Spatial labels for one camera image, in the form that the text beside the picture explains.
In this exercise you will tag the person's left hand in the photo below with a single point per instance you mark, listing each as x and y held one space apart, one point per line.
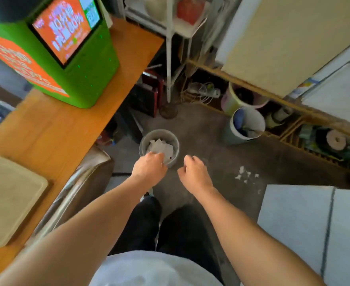
148 169

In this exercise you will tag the person's right hand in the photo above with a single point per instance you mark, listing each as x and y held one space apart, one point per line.
196 177

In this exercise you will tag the person's right fingers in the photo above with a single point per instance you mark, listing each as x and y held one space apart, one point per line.
192 159

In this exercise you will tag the person's left fingers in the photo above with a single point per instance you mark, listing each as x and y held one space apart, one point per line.
158 159

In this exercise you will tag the person's left forearm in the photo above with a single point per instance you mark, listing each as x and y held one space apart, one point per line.
85 235

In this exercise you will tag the person's right forearm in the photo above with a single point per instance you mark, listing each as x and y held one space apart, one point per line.
246 241

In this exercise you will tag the crumpled white paper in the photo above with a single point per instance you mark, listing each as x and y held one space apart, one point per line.
161 147

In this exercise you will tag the grey waste bin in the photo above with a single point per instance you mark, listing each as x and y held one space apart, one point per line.
175 145

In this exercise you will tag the person's shoe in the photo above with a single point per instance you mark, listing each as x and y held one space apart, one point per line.
147 195

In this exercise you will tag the white paper scraps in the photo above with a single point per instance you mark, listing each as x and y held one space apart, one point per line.
246 174

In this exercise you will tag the white bucket with blue contents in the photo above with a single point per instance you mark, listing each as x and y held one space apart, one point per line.
246 123

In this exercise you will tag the dark red box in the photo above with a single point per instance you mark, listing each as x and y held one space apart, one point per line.
146 95

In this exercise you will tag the white power strip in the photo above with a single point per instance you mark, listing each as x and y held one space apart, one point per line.
206 91

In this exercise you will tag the pastel plastic bucket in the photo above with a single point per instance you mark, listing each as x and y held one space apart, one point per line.
233 102

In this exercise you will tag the person's black trousers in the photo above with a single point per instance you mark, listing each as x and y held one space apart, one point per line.
178 229

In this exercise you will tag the brown leather chair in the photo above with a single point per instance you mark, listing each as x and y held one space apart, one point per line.
73 187

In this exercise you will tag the white bottle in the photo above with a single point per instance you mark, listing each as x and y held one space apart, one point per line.
279 116

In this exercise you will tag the person's white shirt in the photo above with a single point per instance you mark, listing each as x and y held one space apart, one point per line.
151 271

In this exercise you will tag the white metal rack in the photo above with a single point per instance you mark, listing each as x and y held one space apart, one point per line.
169 41

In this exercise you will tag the wooden slatted shelf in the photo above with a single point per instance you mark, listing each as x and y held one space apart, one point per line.
306 116

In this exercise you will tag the white panel with dark seam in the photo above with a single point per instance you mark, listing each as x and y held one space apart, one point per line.
300 226

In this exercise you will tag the green kiosk machine with screen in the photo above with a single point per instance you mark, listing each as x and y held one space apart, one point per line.
73 53

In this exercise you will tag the beige tape roll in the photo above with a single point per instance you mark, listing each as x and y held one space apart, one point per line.
336 139

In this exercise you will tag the red round object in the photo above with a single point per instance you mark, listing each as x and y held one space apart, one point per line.
190 10

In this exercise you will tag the beige flat board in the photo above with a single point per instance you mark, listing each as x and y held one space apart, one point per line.
285 41

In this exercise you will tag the cream round pot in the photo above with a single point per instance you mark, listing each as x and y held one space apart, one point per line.
156 7

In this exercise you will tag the beige plastic tray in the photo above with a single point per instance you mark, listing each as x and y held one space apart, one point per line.
9 199

